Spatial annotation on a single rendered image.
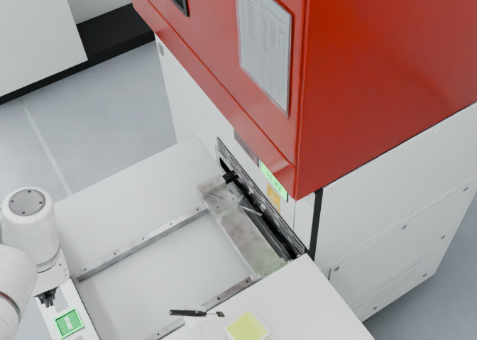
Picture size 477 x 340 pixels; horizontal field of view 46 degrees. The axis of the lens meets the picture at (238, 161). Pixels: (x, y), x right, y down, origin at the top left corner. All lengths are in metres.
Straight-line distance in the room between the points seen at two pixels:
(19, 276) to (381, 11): 0.69
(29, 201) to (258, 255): 0.69
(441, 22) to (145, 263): 0.99
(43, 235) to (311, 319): 0.64
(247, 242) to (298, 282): 0.22
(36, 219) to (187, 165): 0.84
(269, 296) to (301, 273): 0.10
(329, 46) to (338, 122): 0.21
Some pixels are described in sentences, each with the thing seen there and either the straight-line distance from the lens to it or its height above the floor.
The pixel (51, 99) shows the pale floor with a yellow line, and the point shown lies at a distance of 3.33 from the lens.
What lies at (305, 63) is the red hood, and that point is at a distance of 0.89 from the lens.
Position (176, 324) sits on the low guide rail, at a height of 0.85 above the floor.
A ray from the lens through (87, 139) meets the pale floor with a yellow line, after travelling 3.05.
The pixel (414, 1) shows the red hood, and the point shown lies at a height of 1.64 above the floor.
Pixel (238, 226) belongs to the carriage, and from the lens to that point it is 1.56.
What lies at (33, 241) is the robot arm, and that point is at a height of 1.37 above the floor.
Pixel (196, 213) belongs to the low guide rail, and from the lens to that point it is 1.63.
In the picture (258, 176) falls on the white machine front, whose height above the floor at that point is 1.03.
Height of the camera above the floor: 2.21
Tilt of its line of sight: 52 degrees down
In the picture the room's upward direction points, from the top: 4 degrees counter-clockwise
